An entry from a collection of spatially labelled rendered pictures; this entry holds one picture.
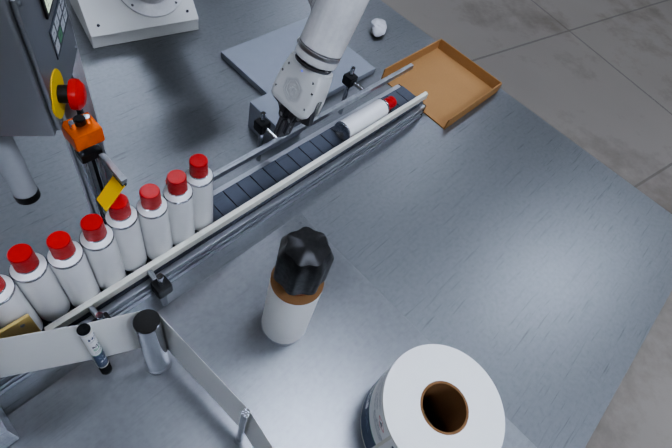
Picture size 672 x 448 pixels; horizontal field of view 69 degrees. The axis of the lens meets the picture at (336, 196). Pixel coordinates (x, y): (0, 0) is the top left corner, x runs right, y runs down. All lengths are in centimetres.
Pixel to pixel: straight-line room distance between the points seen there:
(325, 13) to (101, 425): 77
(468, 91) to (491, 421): 107
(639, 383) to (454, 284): 144
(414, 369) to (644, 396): 173
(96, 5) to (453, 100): 105
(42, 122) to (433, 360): 66
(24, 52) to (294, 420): 68
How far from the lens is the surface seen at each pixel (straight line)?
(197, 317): 97
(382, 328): 101
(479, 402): 87
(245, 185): 113
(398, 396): 82
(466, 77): 170
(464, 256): 123
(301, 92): 94
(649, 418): 246
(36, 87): 64
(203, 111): 135
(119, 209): 86
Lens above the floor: 178
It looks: 52 degrees down
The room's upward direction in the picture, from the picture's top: 19 degrees clockwise
